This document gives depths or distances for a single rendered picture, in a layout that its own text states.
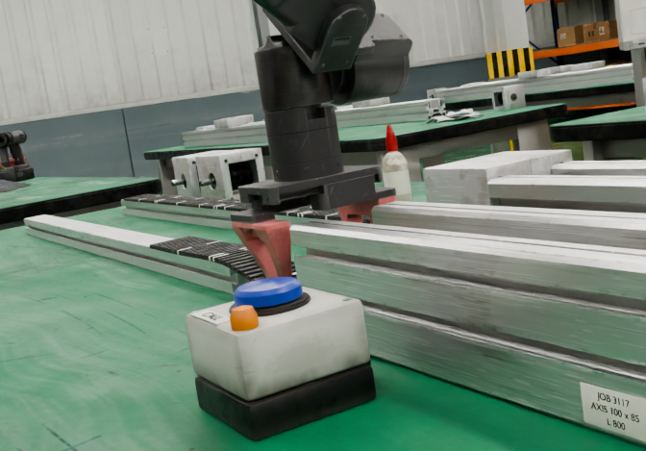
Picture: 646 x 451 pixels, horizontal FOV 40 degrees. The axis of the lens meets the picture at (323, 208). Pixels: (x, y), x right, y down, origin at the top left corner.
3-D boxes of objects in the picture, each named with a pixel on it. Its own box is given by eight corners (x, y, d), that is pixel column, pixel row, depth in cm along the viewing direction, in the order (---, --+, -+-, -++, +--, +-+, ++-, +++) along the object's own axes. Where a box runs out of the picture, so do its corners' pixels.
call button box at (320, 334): (198, 409, 54) (180, 309, 54) (334, 364, 59) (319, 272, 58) (254, 443, 48) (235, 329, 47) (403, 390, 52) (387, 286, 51)
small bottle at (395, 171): (415, 201, 133) (404, 122, 131) (409, 206, 129) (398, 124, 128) (391, 204, 134) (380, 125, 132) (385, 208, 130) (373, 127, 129)
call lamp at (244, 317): (227, 328, 48) (223, 307, 48) (252, 321, 49) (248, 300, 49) (238, 333, 47) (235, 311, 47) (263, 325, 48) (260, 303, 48)
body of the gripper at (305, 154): (386, 187, 72) (373, 96, 71) (275, 212, 67) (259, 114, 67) (344, 186, 78) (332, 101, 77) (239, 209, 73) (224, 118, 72)
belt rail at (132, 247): (26, 234, 169) (23, 218, 169) (47, 229, 171) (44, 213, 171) (234, 294, 86) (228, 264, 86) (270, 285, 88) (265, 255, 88)
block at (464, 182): (414, 274, 83) (401, 173, 82) (515, 245, 89) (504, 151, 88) (478, 285, 75) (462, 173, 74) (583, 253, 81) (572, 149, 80)
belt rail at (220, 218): (123, 214, 178) (120, 199, 178) (142, 211, 180) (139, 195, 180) (395, 252, 95) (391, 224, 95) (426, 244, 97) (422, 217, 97)
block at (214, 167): (191, 208, 171) (183, 159, 170) (243, 196, 177) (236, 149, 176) (215, 209, 163) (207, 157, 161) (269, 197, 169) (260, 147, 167)
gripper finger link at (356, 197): (411, 282, 74) (395, 169, 73) (337, 303, 70) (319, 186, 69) (367, 274, 80) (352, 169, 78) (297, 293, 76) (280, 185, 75)
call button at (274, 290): (226, 319, 53) (221, 287, 53) (285, 303, 55) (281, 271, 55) (256, 330, 50) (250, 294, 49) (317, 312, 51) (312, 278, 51)
